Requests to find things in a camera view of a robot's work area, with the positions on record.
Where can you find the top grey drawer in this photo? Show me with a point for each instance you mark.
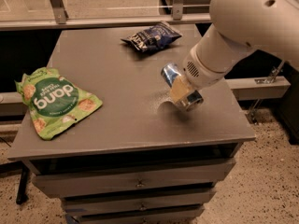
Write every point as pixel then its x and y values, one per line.
pixel 151 177

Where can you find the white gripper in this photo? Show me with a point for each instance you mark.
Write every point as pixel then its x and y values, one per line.
pixel 199 73

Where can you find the middle grey drawer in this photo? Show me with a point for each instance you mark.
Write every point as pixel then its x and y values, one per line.
pixel 141 202

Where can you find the grey drawer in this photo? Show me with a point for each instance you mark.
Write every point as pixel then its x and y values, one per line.
pixel 140 217
pixel 151 177
pixel 141 202

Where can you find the grey drawer cabinet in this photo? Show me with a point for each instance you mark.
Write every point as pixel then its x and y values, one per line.
pixel 137 125

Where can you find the metal railing frame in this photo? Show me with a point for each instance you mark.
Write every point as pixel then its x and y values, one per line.
pixel 71 14

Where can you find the black stand leg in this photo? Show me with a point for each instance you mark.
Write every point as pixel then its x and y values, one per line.
pixel 21 194

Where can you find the dark blue snack bag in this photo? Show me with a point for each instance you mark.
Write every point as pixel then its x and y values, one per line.
pixel 155 38

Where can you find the blue silver redbull can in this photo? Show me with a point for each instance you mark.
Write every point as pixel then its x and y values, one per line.
pixel 169 73

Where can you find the green dang chips bag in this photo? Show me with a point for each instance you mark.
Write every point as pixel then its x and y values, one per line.
pixel 55 103

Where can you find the bottom grey drawer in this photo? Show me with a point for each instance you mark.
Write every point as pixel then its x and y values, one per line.
pixel 140 217

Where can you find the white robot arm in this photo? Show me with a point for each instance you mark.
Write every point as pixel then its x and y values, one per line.
pixel 239 27

